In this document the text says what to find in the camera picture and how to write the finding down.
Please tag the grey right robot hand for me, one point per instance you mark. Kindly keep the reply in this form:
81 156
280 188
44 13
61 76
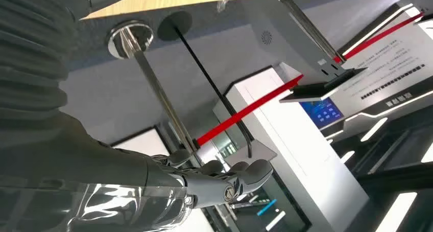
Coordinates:
84 169

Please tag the chrome stanchion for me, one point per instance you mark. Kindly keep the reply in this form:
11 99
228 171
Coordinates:
130 37
311 25

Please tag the black stanchion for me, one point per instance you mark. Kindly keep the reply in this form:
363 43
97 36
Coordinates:
174 25

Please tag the red barrier belt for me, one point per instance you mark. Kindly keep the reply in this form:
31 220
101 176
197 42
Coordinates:
250 109

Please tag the grey kiosk stand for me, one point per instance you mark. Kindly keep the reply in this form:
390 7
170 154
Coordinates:
270 54

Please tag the blue touch screen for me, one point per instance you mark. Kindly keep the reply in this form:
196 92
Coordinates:
321 113

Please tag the white display pedestal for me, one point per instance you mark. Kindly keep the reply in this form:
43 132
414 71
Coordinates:
297 149

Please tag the white information wall panel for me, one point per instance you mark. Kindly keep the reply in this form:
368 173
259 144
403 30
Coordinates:
389 61

